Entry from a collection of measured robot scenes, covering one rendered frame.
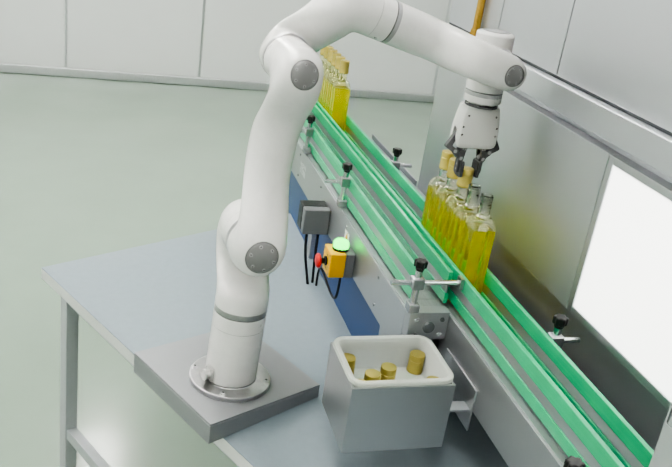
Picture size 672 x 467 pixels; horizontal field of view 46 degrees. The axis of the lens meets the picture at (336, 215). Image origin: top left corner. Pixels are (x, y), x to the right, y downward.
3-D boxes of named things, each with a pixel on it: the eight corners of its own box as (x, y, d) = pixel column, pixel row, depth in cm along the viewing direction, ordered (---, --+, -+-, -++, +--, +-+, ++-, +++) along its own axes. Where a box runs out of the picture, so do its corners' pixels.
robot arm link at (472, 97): (494, 86, 182) (491, 99, 183) (459, 83, 179) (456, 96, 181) (511, 96, 175) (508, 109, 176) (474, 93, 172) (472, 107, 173)
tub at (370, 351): (450, 415, 163) (458, 380, 160) (346, 420, 157) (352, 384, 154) (421, 367, 179) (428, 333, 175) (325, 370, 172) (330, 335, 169)
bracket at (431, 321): (445, 340, 179) (451, 313, 176) (406, 341, 176) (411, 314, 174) (439, 332, 182) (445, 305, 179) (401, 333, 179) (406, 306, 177)
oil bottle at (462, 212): (468, 292, 188) (486, 210, 180) (446, 292, 186) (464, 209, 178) (459, 281, 193) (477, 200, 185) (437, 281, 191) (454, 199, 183)
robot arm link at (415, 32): (417, 9, 153) (539, 62, 165) (388, -4, 166) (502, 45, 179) (398, 53, 155) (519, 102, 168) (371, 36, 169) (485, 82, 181)
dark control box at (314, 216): (327, 236, 239) (331, 210, 236) (302, 235, 237) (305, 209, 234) (321, 225, 246) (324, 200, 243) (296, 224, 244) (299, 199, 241)
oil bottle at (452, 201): (459, 281, 193) (477, 200, 185) (438, 281, 192) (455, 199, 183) (450, 270, 198) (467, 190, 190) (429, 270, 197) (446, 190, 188)
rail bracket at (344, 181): (347, 210, 227) (354, 166, 222) (322, 209, 225) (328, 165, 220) (343, 204, 230) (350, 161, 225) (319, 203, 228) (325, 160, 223)
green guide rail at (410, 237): (446, 303, 181) (453, 272, 177) (442, 303, 180) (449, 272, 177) (291, 95, 335) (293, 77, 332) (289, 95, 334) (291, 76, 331)
